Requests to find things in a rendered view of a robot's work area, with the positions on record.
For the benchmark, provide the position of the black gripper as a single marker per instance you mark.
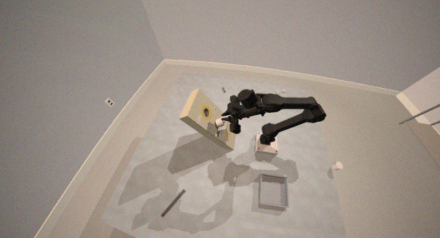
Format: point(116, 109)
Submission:
point(234, 122)

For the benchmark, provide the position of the beige cylinder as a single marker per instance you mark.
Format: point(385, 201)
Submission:
point(337, 165)

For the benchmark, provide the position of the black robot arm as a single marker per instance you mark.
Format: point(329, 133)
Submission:
point(312, 113)

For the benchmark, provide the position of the white cylinder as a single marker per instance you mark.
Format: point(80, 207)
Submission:
point(220, 122)

